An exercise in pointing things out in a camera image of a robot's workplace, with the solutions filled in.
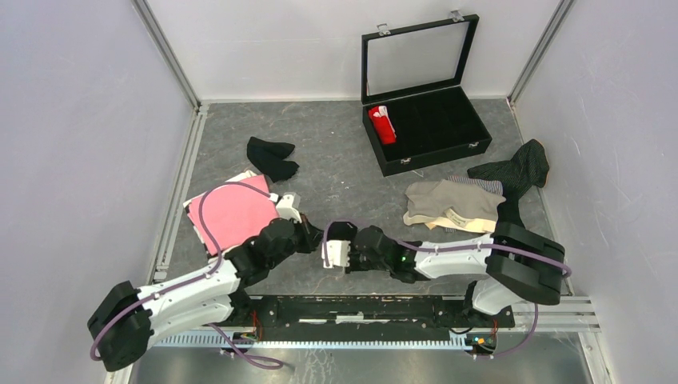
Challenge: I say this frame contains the beige grey ribbed underwear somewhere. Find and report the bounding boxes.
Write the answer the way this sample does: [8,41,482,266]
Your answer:
[403,179,505,234]

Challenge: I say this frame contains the red boxer briefs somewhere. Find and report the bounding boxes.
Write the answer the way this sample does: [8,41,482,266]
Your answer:
[368,106,397,146]

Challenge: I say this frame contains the black display case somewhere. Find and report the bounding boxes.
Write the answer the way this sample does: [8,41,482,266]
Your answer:
[361,11,492,176]

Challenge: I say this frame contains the black underwear with beige band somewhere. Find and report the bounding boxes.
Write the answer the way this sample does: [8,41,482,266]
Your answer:
[325,222,358,242]

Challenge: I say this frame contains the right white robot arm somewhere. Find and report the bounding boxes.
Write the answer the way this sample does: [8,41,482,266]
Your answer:
[323,222,572,326]

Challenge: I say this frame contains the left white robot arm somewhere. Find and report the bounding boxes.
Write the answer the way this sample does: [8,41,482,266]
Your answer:
[87,218,323,372]

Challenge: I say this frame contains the grey striped underwear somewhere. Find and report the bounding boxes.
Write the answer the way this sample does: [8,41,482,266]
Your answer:
[448,175,504,196]

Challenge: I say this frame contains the dark striped black underwear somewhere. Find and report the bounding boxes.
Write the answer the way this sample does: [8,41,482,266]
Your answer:
[467,139,550,228]

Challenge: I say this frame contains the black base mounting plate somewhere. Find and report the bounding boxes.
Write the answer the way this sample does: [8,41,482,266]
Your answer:
[220,295,516,342]

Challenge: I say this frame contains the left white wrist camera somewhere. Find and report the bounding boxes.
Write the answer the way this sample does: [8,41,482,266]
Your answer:
[269,192,301,223]

